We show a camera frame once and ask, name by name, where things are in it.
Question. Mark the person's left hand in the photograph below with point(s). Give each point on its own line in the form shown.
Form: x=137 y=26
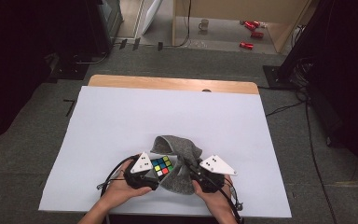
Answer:
x=118 y=189

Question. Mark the wooden table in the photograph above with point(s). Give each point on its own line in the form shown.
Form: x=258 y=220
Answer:
x=167 y=83

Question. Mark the grey fluffy cloth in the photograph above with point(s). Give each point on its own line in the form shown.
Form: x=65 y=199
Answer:
x=183 y=149

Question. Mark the black stand post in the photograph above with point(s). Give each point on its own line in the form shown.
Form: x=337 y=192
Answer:
x=304 y=37

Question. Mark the white table sheet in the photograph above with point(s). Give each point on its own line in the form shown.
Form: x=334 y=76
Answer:
x=167 y=112

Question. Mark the red can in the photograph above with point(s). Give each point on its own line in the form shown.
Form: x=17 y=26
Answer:
x=246 y=45
x=257 y=34
x=256 y=24
x=249 y=25

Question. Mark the dark cabinet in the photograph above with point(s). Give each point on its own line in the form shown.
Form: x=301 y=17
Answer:
x=99 y=31

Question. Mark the dark curtain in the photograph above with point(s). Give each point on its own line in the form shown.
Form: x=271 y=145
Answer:
x=354 y=62

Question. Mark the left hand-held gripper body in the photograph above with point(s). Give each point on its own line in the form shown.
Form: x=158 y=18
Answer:
x=141 y=165

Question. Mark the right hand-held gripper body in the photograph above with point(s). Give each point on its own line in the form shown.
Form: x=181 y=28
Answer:
x=217 y=166

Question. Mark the colourful puzzle cube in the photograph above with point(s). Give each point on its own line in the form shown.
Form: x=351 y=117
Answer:
x=162 y=165

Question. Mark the person's right hand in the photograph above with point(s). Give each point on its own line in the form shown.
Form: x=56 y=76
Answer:
x=219 y=200

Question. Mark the black stand base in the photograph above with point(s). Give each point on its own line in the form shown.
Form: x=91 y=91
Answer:
x=275 y=77
x=70 y=71

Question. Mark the white board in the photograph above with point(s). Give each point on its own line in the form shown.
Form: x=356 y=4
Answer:
x=152 y=15

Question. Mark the black floor tape corner mark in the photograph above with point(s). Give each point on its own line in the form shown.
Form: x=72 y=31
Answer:
x=71 y=107

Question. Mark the grey mug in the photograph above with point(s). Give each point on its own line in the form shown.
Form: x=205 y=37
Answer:
x=203 y=25

